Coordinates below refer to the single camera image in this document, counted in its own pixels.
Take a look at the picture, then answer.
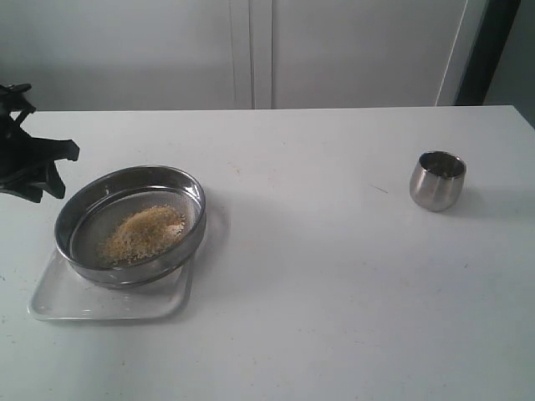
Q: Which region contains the stainless steel cup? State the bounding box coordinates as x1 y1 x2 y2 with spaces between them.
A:
409 150 466 212

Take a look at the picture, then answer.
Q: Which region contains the white rectangular tray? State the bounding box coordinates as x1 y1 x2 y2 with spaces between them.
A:
27 206 231 322

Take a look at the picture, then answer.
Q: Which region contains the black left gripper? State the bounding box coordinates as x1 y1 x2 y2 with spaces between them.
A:
1 84 79 203

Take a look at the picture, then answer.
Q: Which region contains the white cabinet behind table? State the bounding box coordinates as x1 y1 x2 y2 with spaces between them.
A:
1 1 487 110

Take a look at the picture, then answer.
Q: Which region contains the yellow grain powder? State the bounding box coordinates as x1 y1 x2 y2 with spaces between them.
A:
98 206 187 266

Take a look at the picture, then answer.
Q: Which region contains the round steel mesh sieve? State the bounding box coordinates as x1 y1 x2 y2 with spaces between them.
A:
54 165 206 288

